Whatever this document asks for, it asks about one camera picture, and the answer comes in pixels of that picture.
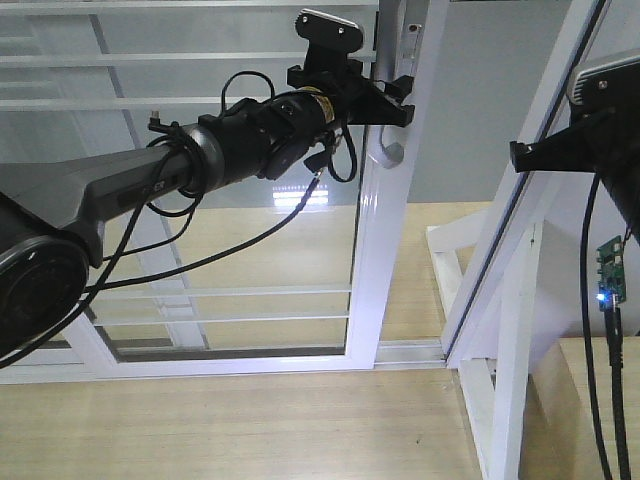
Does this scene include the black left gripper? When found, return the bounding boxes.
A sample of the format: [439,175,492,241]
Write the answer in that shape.
[287,44,415,127]

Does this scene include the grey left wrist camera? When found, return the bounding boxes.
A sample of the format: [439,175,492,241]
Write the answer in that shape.
[295,9,364,54]

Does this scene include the white support brace bracket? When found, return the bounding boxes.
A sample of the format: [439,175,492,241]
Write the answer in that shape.
[426,210,543,479]

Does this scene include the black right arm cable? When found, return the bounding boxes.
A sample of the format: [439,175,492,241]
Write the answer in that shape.
[579,172,632,480]

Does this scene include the grey metal door handle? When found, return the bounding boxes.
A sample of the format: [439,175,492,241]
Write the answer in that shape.
[366,1,406,169]

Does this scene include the grey door lock plate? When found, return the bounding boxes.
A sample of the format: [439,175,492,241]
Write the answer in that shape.
[400,23,423,76]

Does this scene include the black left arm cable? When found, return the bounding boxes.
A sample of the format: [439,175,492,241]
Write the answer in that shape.
[0,70,357,370]

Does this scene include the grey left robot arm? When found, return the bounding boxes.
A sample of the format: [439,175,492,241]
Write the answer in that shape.
[1,44,414,366]

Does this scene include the light wooden base board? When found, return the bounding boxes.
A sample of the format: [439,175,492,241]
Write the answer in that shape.
[0,202,494,480]

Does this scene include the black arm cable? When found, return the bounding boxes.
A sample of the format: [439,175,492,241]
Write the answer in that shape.
[0,70,357,370]
[579,172,632,480]

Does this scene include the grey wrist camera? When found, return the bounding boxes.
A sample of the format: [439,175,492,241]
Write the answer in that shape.
[295,9,364,54]
[566,49,639,124]

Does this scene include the white door jamb frame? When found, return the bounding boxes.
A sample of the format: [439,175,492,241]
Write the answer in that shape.
[441,1,639,369]

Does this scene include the light wooden box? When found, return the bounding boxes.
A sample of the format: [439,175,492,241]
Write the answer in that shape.
[519,337,639,479]

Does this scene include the aluminium floor door track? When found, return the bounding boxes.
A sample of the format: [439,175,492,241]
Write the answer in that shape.
[373,338,446,371]

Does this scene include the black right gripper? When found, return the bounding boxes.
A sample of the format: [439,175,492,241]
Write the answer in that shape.
[509,107,639,173]

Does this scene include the green circuit board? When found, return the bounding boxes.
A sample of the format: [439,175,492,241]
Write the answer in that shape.
[596,235,627,311]

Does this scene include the white framed sliding glass door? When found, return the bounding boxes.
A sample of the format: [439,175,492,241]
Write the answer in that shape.
[1,1,448,382]

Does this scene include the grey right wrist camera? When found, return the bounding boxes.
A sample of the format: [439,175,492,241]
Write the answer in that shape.
[566,49,639,124]

